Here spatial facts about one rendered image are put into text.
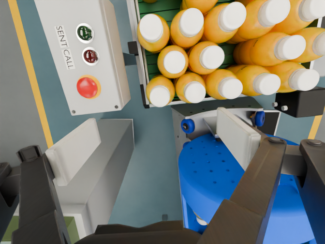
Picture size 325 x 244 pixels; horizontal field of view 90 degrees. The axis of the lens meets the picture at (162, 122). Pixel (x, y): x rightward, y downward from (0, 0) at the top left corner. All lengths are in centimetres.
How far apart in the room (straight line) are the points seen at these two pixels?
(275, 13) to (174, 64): 18
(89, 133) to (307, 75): 38
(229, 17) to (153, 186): 172
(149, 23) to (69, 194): 67
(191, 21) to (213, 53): 7
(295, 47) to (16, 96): 189
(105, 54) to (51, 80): 140
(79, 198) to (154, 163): 106
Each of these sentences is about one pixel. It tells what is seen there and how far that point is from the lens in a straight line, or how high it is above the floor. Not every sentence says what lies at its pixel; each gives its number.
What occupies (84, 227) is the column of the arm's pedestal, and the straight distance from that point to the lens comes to 72.
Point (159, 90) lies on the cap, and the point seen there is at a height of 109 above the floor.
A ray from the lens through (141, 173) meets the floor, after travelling 178.
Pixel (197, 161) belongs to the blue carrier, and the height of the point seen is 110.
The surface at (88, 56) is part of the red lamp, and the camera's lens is 31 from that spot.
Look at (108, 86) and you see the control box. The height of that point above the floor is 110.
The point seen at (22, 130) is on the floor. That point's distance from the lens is 203.
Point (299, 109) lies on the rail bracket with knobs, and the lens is 53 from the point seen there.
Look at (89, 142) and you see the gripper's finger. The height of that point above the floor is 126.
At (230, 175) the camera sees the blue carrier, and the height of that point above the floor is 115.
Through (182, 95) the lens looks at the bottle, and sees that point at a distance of 35.
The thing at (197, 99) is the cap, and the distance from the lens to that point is 32.
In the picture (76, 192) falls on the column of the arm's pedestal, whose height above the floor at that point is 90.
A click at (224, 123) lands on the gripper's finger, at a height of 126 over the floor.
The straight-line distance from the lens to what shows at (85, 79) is 32.
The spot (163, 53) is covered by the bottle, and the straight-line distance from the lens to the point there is 35.
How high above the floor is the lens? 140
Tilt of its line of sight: 70 degrees down
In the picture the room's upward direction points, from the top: 178 degrees counter-clockwise
